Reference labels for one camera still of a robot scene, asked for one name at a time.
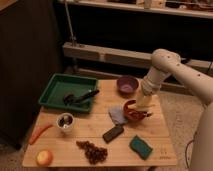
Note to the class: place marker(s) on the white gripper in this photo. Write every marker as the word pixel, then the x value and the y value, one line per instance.
pixel 145 114

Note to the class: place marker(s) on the yellow banana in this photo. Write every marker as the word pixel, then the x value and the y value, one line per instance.
pixel 142 103

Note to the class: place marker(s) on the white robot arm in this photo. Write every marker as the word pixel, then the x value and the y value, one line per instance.
pixel 166 63

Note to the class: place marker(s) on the red bowl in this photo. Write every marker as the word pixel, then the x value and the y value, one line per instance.
pixel 132 114

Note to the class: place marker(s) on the purple bowl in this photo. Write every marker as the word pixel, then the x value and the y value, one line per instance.
pixel 127 84

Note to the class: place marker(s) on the grey blue cloth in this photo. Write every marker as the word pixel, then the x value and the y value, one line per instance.
pixel 117 116

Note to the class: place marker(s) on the wooden folding table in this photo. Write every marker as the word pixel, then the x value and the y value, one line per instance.
pixel 92 126

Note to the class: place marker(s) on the dark brown rectangular block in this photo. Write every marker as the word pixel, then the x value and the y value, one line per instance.
pixel 113 133

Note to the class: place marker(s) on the green sponge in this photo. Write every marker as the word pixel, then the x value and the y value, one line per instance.
pixel 140 147

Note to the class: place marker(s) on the bunch of dark grapes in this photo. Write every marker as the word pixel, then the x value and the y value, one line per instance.
pixel 93 153

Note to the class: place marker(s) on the white cup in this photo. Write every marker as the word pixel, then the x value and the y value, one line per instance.
pixel 65 122

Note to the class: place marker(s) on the white shelf unit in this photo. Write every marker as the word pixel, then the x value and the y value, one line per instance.
pixel 127 35

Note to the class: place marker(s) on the green plastic tray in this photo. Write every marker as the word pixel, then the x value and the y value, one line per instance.
pixel 61 85

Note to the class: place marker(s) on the orange carrot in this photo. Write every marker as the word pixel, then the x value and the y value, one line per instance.
pixel 37 133

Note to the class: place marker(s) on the red yellow apple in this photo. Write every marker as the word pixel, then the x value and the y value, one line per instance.
pixel 44 158

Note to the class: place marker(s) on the dark cabinet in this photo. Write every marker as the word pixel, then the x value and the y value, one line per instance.
pixel 30 53

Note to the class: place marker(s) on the black handle on shelf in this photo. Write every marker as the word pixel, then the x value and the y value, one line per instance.
pixel 185 60

